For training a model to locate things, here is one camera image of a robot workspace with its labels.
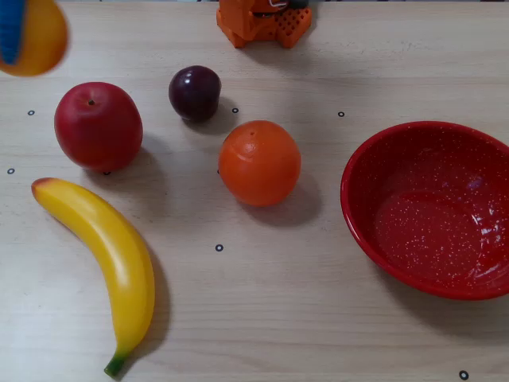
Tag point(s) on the red speckled enamel bowl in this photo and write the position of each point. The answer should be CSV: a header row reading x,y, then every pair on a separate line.
x,y
429,238

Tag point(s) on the orange robot base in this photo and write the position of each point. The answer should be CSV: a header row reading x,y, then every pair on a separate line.
x,y
258,24

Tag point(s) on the dark purple plum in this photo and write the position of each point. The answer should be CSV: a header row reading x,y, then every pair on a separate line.
x,y
194,93

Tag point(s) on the yellow orange peach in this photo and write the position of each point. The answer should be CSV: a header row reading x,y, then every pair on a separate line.
x,y
43,40

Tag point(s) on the orange fruit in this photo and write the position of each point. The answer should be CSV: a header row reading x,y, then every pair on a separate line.
x,y
258,167

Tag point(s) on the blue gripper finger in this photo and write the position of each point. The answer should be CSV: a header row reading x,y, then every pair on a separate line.
x,y
11,32

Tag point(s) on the yellow banana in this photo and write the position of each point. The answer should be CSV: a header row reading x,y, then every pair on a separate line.
x,y
119,254

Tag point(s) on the red apple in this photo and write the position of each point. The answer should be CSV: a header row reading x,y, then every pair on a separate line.
x,y
97,127

